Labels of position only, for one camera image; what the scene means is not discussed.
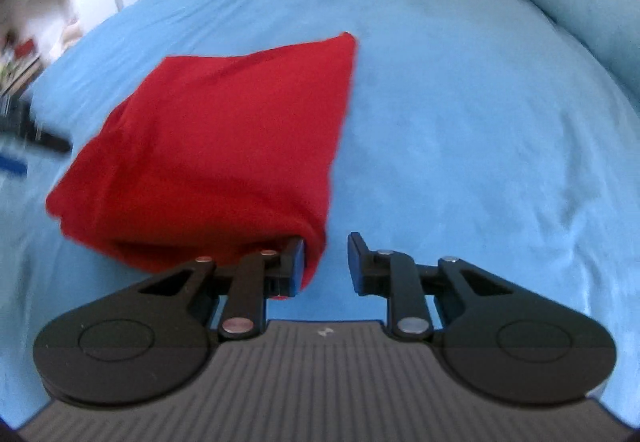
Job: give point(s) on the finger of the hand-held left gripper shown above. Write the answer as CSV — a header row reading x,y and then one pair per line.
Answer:
x,y
47,140

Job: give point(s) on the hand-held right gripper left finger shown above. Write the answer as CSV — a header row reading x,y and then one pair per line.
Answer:
x,y
295,267

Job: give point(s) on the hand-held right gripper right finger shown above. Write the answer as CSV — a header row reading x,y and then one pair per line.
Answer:
x,y
356,267

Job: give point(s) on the red knit sweater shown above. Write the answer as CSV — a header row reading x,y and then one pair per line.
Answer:
x,y
215,147

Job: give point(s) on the white shelf unit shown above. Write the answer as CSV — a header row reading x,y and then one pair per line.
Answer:
x,y
40,12

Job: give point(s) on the teal duvet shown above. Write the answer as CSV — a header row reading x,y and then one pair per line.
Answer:
x,y
575,2

